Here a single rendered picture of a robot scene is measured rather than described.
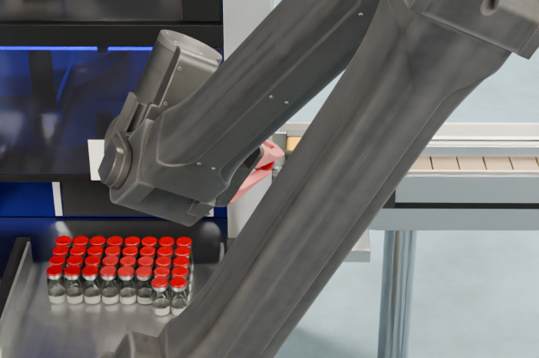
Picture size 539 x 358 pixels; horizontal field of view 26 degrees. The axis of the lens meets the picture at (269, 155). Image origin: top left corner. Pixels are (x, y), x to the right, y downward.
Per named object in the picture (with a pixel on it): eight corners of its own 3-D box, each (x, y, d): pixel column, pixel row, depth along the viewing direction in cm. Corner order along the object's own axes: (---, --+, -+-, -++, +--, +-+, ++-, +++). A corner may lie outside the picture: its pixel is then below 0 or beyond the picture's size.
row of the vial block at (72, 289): (50, 294, 150) (47, 264, 148) (190, 295, 150) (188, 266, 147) (47, 304, 148) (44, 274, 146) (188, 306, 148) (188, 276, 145)
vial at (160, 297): (153, 306, 148) (151, 275, 145) (171, 306, 148) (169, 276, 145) (151, 316, 146) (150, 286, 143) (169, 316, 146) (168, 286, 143)
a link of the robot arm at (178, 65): (103, 192, 91) (201, 222, 94) (160, 58, 88) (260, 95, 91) (83, 136, 101) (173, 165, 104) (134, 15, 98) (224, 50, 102)
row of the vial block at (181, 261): (53, 283, 152) (50, 254, 149) (191, 285, 151) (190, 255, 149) (50, 294, 150) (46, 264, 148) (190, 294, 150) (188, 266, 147)
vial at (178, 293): (171, 306, 148) (170, 276, 145) (188, 306, 148) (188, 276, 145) (170, 316, 146) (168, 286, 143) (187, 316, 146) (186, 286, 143)
